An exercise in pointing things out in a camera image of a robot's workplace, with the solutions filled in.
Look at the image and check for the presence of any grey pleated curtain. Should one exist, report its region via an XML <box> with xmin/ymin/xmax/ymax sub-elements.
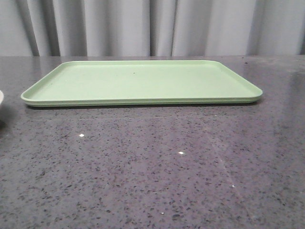
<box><xmin>0</xmin><ymin>0</ymin><xmax>305</xmax><ymax>56</ymax></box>

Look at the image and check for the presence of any light green plastic tray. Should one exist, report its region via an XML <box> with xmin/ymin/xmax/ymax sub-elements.
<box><xmin>21</xmin><ymin>60</ymin><xmax>263</xmax><ymax>107</ymax></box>

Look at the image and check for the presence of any pale pink round plate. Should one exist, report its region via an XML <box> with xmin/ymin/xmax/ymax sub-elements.
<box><xmin>0</xmin><ymin>91</ymin><xmax>4</xmax><ymax>106</ymax></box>

